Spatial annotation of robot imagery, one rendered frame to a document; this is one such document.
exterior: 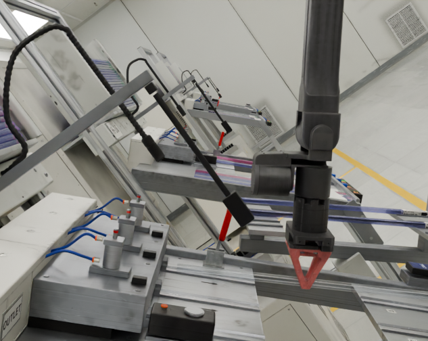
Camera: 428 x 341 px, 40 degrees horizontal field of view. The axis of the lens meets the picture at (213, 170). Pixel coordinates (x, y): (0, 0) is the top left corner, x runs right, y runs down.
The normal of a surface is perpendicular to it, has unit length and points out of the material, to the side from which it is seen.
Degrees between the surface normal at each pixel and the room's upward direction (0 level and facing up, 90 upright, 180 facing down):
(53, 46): 90
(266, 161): 91
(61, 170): 90
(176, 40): 90
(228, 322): 45
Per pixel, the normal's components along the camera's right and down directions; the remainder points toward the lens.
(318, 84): -0.01, -0.05
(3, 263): 0.16, -0.98
